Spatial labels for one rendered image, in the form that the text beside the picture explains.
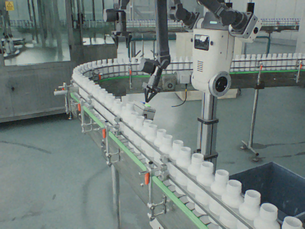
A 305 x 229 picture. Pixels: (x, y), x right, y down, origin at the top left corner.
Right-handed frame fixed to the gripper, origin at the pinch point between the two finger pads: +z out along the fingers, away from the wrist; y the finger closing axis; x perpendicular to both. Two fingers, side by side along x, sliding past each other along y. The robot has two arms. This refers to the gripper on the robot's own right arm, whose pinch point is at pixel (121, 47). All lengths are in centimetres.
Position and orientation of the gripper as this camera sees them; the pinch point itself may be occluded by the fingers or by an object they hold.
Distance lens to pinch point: 178.8
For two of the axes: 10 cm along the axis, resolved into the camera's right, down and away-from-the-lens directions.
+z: 0.0, 9.4, 3.4
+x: 4.7, 3.1, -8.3
